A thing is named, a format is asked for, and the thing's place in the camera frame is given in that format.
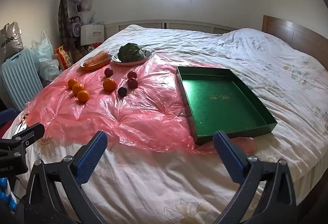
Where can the light blue ribbed suitcase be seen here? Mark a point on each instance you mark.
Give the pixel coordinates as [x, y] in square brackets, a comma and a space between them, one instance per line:
[20, 77]

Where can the carrot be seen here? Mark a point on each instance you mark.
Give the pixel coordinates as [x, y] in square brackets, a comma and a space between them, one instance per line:
[96, 57]

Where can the light blue plastic bag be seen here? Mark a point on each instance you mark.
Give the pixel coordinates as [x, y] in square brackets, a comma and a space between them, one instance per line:
[44, 57]

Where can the white box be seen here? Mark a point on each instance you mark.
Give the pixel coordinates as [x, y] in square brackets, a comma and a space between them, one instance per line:
[92, 34]

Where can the orange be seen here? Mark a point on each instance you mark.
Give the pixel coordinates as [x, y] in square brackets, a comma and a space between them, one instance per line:
[109, 84]
[72, 83]
[78, 88]
[83, 96]

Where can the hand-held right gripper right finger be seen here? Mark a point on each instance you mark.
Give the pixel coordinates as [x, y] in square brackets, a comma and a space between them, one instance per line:
[228, 156]

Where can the wooden headboard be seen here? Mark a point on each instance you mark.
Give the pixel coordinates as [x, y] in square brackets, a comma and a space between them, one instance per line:
[294, 31]

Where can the green leafy vegetable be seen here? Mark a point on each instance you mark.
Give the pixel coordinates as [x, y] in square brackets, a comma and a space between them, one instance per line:
[132, 52]

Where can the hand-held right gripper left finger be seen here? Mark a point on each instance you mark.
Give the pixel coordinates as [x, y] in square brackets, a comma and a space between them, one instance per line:
[93, 154]

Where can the dark purple plum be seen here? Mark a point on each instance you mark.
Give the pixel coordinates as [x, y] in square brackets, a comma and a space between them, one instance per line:
[122, 91]

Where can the red plum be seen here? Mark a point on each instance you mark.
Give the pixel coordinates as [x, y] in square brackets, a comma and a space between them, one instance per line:
[132, 74]
[133, 83]
[108, 72]

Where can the clear plastic bag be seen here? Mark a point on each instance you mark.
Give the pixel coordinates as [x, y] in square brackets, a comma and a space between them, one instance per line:
[87, 12]

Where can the pink plastic sheet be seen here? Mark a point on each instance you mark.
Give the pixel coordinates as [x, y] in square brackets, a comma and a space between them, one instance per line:
[143, 116]

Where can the plaid scarf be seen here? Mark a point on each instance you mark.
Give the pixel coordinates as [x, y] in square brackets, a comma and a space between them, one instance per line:
[64, 24]

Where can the person's left hand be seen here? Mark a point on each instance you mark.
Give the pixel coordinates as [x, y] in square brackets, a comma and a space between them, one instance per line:
[5, 194]

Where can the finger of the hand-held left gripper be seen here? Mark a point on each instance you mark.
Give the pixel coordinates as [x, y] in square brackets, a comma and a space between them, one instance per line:
[30, 134]
[7, 116]

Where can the white slatted panel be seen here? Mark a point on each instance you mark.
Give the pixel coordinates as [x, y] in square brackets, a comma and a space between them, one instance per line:
[179, 25]

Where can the white printed bag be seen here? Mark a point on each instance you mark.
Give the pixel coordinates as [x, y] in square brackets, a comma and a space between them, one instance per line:
[10, 39]

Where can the green rectangular tray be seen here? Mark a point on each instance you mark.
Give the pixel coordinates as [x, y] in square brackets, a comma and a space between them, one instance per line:
[220, 111]

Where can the yellow red rice bag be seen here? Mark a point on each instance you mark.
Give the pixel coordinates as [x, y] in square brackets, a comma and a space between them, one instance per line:
[64, 58]

